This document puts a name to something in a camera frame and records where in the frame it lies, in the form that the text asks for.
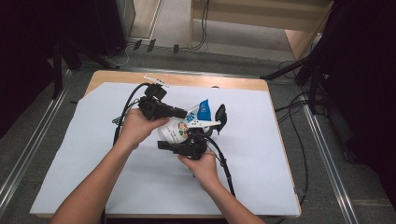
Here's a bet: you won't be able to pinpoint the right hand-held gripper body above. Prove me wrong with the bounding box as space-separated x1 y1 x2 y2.
177 119 222 161

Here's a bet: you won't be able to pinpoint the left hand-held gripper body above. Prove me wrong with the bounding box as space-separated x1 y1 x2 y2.
137 74 172 121

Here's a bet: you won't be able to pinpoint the blue and white bag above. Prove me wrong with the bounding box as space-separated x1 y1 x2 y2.
157 98 215 145

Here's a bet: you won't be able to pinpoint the clear jar with black lid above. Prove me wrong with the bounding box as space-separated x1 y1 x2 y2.
199 104 228 138

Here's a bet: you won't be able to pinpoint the person's right hand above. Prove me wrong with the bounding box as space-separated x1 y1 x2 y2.
177 150 220 191

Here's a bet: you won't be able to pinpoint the person's left hand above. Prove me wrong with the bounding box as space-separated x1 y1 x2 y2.
117 107 171 151

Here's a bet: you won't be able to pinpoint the white paper sheet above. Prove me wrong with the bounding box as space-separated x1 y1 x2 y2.
29 81 301 217

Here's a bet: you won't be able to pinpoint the grey cabinet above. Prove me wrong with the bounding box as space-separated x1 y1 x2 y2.
114 0 137 39

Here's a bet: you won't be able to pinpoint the black metal stand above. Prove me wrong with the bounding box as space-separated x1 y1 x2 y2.
50 34 120 101
260 40 334 116

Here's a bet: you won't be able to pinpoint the light wooden shelf unit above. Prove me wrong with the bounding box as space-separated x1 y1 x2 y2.
188 0 336 61

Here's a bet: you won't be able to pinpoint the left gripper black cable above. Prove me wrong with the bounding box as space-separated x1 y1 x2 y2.
111 82 152 147

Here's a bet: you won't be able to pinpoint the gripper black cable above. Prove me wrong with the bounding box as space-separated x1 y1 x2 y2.
204 134 237 199
111 82 152 147

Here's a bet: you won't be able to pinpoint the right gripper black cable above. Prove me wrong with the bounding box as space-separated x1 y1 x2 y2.
204 134 237 199

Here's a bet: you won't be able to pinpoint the white floor cable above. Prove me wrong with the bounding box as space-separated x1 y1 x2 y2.
103 42 138 68

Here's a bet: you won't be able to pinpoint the black hanging cable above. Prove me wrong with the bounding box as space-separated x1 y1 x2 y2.
189 0 210 51

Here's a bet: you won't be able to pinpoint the black floor cables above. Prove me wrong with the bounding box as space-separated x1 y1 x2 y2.
275 60 312 207

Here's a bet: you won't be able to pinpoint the metal floor rail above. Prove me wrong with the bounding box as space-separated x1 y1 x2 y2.
0 68 75 217
302 102 360 224

